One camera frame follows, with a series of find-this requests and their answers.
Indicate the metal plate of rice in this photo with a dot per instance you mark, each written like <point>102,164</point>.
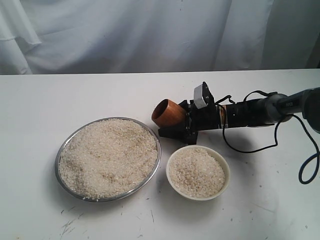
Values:
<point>107,159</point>

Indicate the white backdrop cloth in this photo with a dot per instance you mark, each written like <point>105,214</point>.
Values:
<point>144,36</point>

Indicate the small white rice bowl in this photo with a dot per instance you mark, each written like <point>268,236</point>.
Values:
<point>198,173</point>

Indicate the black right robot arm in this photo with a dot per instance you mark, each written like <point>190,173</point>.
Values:
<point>183,121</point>

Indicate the brown wooden cup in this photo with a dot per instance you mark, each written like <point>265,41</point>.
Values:
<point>167,113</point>

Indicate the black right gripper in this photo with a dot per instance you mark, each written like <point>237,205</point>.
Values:
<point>206,118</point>

